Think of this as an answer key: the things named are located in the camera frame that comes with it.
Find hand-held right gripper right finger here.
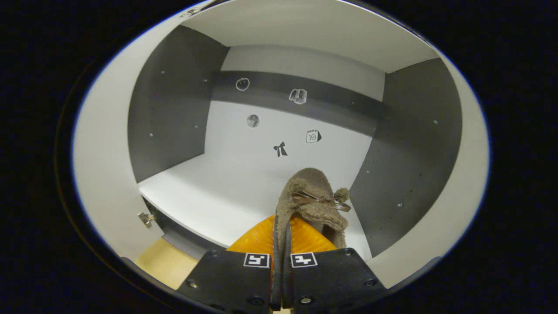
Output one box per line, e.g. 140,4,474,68
283,216,389,314

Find white shoe cabinet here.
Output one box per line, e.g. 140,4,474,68
128,0,463,262

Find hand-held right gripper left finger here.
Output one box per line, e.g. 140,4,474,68
176,214,282,314

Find white shoe cabinet door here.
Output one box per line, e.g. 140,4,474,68
368,48,490,289
72,13,184,262

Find brown fuzzy shoe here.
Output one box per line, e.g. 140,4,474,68
274,167,352,253

